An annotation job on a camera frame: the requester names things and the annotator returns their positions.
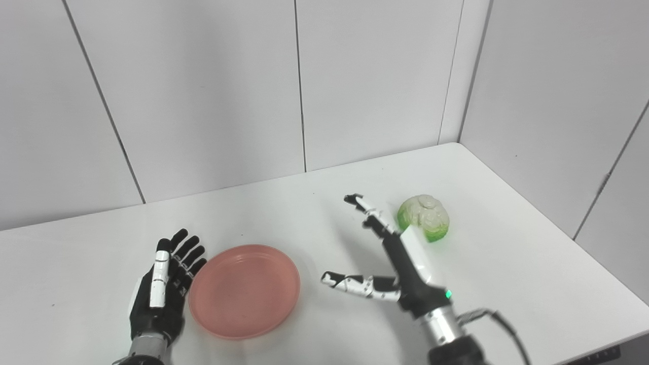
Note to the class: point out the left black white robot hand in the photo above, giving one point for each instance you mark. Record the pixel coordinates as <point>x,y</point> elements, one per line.
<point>159,291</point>

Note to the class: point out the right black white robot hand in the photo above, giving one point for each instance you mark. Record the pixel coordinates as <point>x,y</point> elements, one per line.
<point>400,263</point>

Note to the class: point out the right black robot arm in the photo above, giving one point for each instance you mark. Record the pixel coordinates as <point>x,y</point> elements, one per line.
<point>451,337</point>

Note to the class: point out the pink round plate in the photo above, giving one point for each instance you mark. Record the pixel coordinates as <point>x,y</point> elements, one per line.
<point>244,291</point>

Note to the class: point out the green white cabbage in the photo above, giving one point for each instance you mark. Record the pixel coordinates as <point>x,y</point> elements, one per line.
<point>425,217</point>

